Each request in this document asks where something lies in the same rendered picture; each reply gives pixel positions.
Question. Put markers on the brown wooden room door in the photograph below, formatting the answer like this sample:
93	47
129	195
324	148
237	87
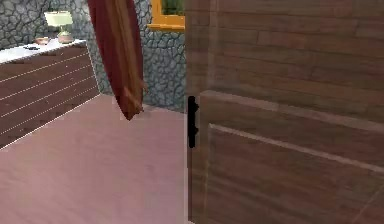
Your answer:
286	110

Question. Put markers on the red and orange surfboard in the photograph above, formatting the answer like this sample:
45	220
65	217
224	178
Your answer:
120	50

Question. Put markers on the orange framed window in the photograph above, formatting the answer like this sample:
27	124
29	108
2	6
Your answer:
166	20

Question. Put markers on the brown chest of drawers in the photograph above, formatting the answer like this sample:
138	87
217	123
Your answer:
40	90

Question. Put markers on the white table lamp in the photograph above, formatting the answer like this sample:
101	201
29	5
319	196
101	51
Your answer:
61	25

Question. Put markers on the small brown bowl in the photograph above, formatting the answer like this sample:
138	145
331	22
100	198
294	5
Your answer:
42	40

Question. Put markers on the small black remote control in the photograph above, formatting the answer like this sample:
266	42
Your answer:
31	48

